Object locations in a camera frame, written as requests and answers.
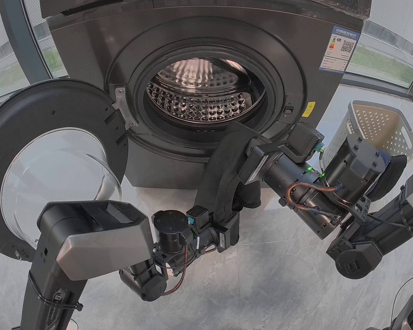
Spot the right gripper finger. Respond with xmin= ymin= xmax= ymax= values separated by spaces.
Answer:
xmin=232 ymin=121 xmax=264 ymax=144

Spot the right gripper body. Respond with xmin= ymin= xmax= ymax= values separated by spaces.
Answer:
xmin=239 ymin=142 xmax=312 ymax=204

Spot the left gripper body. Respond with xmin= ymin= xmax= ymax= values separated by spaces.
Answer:
xmin=197 ymin=215 xmax=240 ymax=254

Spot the black garment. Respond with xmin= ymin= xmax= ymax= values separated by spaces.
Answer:
xmin=194 ymin=128 xmax=263 ymax=227

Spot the cream laundry basket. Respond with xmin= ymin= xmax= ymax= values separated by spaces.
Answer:
xmin=321 ymin=100 xmax=413 ymax=172

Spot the grey washing machine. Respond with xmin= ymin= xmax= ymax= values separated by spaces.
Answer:
xmin=39 ymin=0 xmax=373 ymax=188

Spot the washing machine door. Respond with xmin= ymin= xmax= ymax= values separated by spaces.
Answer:
xmin=0 ymin=77 xmax=138 ymax=262

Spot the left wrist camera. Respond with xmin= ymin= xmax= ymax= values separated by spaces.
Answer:
xmin=186 ymin=205 xmax=215 ymax=231

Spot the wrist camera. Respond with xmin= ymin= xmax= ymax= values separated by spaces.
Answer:
xmin=278 ymin=122 xmax=326 ymax=166
xmin=186 ymin=205 xmax=215 ymax=231

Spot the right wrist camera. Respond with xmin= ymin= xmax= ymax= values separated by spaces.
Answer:
xmin=278 ymin=122 xmax=326 ymax=166

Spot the black cable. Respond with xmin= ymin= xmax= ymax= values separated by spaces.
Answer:
xmin=392 ymin=274 xmax=413 ymax=317

